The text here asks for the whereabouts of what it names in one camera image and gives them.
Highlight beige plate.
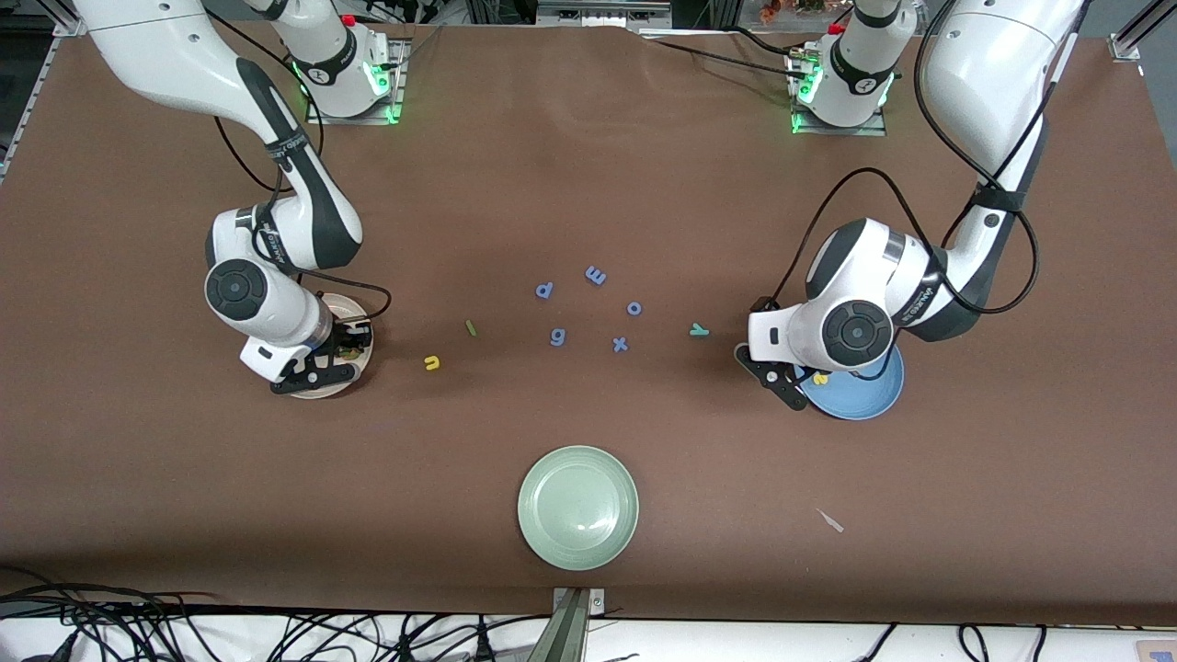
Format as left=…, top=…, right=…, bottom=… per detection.
left=303, top=291, right=374, bottom=399

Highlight blue plate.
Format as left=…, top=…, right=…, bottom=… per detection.
left=798, top=345, right=906, bottom=421

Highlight brown table cover mat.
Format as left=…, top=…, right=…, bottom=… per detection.
left=0, top=17, right=1177, bottom=628

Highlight pale green plate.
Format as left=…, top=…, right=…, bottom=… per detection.
left=517, top=445, right=640, bottom=572

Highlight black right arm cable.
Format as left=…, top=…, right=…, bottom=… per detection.
left=198, top=5, right=393, bottom=323

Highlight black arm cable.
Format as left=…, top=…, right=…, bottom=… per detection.
left=198, top=5, right=393, bottom=323
left=766, top=0, right=1092, bottom=315

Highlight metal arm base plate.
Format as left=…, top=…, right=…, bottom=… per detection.
left=789, top=46, right=888, bottom=137
left=306, top=37, right=407, bottom=126

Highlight black cable on table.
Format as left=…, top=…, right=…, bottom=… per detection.
left=637, top=32, right=810, bottom=82

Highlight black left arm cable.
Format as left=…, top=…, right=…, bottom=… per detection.
left=766, top=0, right=1092, bottom=315

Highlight black floor cable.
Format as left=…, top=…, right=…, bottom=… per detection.
left=267, top=611, right=516, bottom=662
left=0, top=565, right=222, bottom=662

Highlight metal table edge bracket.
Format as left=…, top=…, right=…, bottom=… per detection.
left=550, top=587, right=608, bottom=662

